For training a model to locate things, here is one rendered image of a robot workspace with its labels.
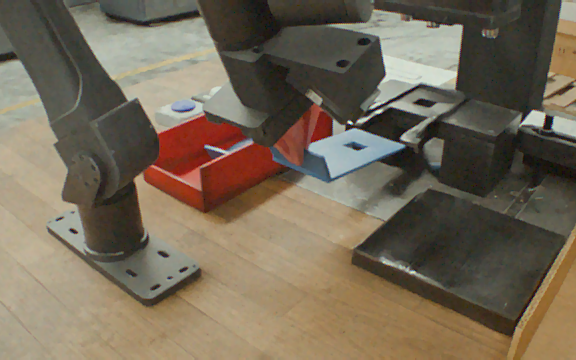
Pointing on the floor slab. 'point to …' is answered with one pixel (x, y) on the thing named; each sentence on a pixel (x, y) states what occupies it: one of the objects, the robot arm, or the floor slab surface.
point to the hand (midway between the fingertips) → (295, 154)
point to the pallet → (569, 92)
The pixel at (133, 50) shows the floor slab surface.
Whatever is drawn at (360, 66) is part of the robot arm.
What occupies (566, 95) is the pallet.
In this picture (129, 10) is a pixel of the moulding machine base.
